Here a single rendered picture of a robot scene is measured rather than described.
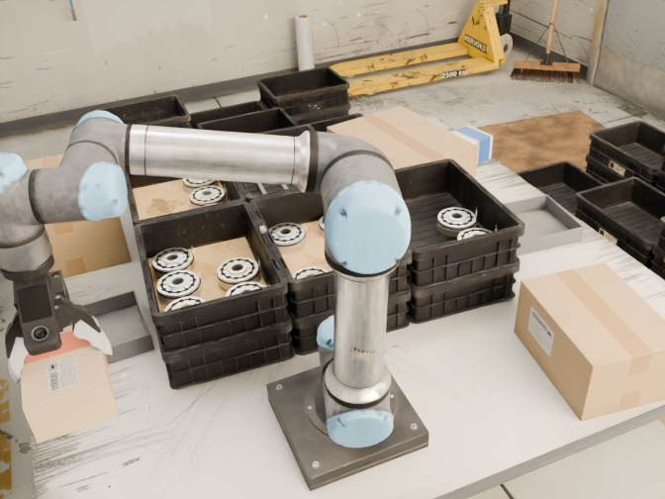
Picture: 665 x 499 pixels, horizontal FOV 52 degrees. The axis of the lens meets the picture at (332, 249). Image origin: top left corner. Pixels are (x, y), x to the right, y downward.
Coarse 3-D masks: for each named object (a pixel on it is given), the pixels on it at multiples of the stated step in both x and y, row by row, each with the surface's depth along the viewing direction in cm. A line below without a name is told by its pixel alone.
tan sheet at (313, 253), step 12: (312, 228) 188; (312, 240) 183; (324, 240) 183; (300, 252) 178; (312, 252) 178; (324, 252) 178; (288, 264) 174; (300, 264) 174; (312, 264) 174; (324, 264) 173
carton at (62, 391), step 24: (72, 336) 111; (48, 360) 106; (72, 360) 106; (96, 360) 106; (24, 384) 102; (48, 384) 102; (72, 384) 102; (96, 384) 101; (24, 408) 98; (48, 408) 100; (72, 408) 102; (96, 408) 103; (48, 432) 102
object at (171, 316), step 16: (224, 208) 179; (144, 224) 174; (256, 224) 172; (144, 256) 162; (272, 256) 160; (144, 272) 157; (272, 288) 150; (208, 304) 146; (224, 304) 148; (240, 304) 149; (160, 320) 144; (176, 320) 146
